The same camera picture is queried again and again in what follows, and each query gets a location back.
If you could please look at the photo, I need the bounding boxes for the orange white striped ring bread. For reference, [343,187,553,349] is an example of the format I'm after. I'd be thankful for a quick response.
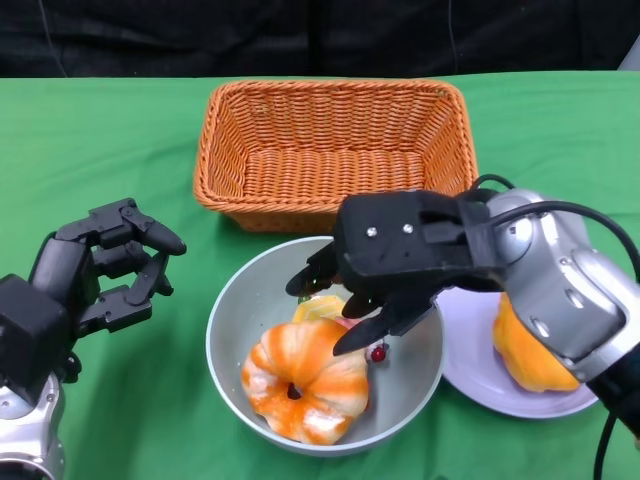
[240,319,371,445]

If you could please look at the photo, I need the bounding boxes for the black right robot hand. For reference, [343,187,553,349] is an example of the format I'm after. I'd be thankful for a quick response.
[285,239,442,358]

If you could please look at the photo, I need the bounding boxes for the lavender round plate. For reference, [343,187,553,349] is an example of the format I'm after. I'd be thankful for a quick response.
[434,287,601,420]

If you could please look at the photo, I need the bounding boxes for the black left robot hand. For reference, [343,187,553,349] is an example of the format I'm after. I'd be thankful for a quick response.
[29,198,188,334]

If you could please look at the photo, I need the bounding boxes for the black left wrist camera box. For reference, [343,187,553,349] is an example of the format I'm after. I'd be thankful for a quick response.
[0,273,84,407]

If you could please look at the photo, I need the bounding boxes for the yellow layered cake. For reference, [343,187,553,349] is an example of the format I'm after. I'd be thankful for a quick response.
[292,294,351,326]

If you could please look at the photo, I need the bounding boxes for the salmon pink cake slice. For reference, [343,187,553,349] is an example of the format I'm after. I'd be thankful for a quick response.
[333,313,392,365]

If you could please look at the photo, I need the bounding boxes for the orange wicker basket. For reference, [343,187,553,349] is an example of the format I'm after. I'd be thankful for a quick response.
[193,79,480,234]

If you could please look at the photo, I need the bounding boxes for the black backdrop curtain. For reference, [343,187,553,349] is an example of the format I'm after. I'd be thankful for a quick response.
[0,0,640,81]

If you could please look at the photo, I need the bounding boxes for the light grey corner object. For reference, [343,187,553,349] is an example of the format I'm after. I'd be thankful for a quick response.
[617,43,640,74]

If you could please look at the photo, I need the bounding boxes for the pale green round bowl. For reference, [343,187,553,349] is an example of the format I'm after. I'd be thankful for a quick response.
[205,235,445,457]

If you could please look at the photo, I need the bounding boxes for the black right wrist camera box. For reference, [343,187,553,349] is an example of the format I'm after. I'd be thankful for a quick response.
[332,189,506,292]

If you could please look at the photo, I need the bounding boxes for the green tablecloth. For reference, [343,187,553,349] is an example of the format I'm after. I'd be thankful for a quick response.
[0,74,640,480]

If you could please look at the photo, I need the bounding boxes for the deep orange ring bread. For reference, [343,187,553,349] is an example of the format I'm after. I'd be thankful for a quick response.
[492,292,584,394]

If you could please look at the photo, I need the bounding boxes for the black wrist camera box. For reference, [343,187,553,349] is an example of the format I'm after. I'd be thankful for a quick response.
[332,189,506,292]
[0,273,84,407]

